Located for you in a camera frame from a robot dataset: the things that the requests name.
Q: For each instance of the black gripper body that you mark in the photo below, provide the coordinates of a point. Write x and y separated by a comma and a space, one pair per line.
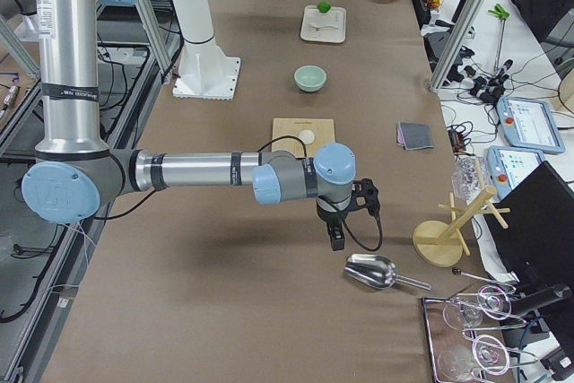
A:
328, 215

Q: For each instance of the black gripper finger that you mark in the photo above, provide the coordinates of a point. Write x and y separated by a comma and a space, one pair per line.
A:
337, 238

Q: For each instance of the white steamed bun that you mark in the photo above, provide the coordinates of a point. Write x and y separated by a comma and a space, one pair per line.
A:
308, 137

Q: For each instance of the white ceramic spoon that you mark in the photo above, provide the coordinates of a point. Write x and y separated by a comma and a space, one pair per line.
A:
318, 26

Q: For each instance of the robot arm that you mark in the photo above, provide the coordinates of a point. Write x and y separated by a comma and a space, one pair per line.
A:
76, 172

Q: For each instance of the mint green bowl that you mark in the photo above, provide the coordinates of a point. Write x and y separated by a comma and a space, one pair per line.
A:
310, 78

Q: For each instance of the metal scoop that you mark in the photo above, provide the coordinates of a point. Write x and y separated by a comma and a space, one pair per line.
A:
378, 272

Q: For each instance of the bamboo cutting board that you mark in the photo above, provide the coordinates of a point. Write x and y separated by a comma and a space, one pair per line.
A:
324, 130

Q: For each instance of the wooden mug tree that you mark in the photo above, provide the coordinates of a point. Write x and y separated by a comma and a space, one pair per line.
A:
442, 244

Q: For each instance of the grey folded cloth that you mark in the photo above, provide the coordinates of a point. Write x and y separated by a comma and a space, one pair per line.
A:
414, 136

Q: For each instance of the lower teach pendant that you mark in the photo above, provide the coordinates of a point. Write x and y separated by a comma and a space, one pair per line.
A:
509, 166

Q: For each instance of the teach pendant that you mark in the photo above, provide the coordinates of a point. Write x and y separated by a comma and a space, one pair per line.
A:
509, 166
528, 123

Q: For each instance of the cream rabbit tray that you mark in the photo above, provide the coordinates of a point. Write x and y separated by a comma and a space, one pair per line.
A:
336, 16

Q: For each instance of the black monitor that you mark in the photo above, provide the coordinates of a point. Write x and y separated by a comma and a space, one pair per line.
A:
537, 245

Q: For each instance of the green lime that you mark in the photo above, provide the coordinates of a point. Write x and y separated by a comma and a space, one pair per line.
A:
324, 6

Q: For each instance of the upper teach pendant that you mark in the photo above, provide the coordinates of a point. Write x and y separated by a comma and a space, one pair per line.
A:
528, 123

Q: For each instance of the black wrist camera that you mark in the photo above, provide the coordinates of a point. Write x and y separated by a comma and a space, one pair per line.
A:
365, 196

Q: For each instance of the green handled grabber tool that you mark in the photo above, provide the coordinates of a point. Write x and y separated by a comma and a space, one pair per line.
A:
502, 15

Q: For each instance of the aluminium frame post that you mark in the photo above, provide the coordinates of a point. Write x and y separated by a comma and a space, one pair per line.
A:
454, 43

